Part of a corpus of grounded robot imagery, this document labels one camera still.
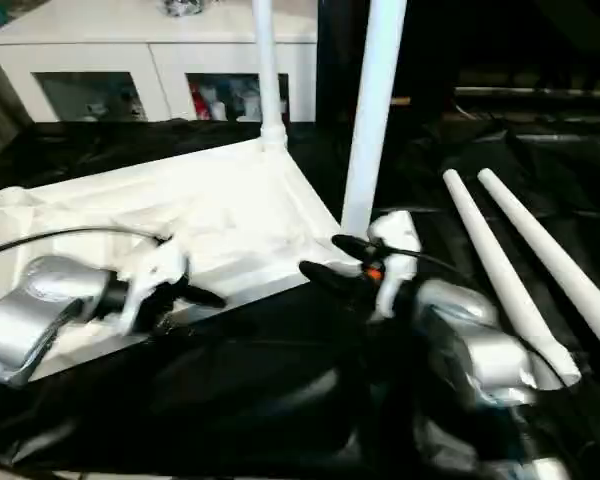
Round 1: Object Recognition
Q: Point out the white plastic table top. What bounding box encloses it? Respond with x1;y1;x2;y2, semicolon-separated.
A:
0;137;361;379

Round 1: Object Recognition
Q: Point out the white plastic table leg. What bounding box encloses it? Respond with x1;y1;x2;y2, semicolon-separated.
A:
339;0;409;237
442;168;581;389
477;167;600;376
252;0;287;152

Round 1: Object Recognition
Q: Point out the black table mat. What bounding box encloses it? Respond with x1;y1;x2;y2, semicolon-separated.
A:
0;117;600;480

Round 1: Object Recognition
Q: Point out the white glass-door cabinet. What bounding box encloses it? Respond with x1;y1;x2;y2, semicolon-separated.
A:
0;0;321;124

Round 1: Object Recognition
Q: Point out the grey curtain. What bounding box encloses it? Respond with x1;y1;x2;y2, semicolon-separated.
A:
0;39;32;157

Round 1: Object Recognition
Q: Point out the clear glass ornament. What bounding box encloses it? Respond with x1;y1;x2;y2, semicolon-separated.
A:
157;0;206;19

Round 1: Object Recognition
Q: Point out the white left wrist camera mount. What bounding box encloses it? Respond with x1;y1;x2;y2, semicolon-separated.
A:
114;239;191;337

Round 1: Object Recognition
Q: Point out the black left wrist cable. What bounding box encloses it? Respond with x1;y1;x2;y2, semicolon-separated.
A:
0;226;167;261

